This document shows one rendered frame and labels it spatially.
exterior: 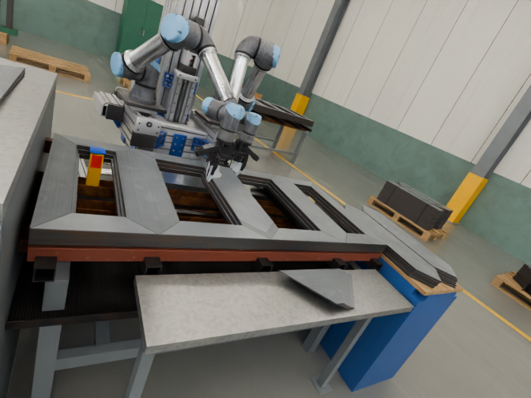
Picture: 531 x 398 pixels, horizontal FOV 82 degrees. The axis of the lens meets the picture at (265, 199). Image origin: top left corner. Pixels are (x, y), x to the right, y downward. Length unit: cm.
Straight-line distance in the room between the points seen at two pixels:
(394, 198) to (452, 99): 366
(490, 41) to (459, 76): 84
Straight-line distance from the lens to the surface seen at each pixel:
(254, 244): 122
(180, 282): 108
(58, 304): 122
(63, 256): 108
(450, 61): 903
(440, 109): 873
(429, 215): 553
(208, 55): 160
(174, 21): 155
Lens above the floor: 146
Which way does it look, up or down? 22 degrees down
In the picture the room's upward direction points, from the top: 23 degrees clockwise
